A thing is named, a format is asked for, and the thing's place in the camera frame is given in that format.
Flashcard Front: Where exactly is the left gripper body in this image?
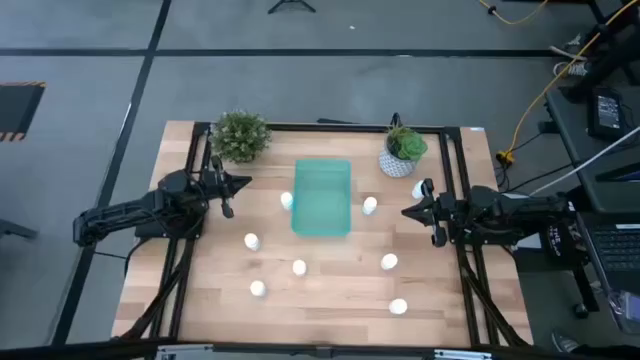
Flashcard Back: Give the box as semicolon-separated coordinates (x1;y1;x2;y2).
198;169;225;201

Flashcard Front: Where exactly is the black bag with white print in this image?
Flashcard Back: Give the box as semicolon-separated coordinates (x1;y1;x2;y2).
539;222;576;261

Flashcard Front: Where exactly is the clear plastic container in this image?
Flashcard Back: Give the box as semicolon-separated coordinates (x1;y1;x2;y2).
607;289;640;335

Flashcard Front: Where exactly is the succulent in patterned white pot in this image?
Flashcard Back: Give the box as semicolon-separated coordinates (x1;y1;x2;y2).
378;124;430;179

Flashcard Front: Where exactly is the black desk leg with caster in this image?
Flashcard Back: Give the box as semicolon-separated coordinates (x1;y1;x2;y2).
569;264;601;321

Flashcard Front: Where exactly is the black laptop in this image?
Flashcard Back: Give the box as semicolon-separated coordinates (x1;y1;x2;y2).
574;209;640;301

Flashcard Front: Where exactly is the dark chair base leg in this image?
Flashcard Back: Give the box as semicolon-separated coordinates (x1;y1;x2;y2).
0;218;40;241

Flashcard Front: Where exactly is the bushy green potted plant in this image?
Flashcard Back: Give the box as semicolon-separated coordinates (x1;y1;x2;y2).
209;109;274;165

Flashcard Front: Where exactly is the black mat with hazard stripes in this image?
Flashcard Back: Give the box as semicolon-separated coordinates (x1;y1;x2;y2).
0;81;47;143

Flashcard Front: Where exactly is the black desk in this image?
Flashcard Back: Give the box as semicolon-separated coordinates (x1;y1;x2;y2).
543;84;640;216

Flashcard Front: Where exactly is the silver metal bracket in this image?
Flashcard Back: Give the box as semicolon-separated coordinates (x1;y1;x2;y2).
433;348;494;360
155;343;215;360

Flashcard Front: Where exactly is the black power adapter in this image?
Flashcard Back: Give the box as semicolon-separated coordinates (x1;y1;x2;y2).
587;86;627;142

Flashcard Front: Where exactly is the person's shoe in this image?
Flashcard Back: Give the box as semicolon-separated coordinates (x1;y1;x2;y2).
552;59;592;78
548;44;587;61
551;330;581;354

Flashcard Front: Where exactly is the yellow extension cable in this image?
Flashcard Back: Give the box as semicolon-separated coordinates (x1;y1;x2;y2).
478;0;550;26
496;0;640;167

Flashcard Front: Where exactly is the black aluminium table frame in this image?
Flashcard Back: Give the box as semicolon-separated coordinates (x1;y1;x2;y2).
0;121;640;360

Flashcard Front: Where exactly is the white cable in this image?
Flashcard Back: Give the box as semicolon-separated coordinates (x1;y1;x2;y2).
528;125;640;197

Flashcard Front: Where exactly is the teal translucent plastic basket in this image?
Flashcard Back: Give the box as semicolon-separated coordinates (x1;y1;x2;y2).
291;158;353;238

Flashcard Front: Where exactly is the black desk foot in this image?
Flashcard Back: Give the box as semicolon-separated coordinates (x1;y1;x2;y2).
558;82;604;104

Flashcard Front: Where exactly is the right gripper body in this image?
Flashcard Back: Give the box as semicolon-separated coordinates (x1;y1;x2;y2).
434;192;460;226

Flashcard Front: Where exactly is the black tripod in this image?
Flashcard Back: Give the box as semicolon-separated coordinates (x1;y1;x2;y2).
267;0;317;15

